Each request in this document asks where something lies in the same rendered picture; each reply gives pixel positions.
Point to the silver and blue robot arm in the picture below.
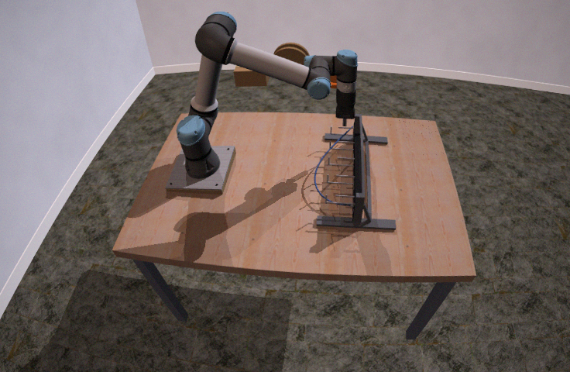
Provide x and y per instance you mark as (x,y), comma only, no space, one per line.
(213,40)

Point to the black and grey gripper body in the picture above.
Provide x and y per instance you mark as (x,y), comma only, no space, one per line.
(345,96)

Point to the grey rack with cable hooks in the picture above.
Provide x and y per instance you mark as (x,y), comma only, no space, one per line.
(359,205)

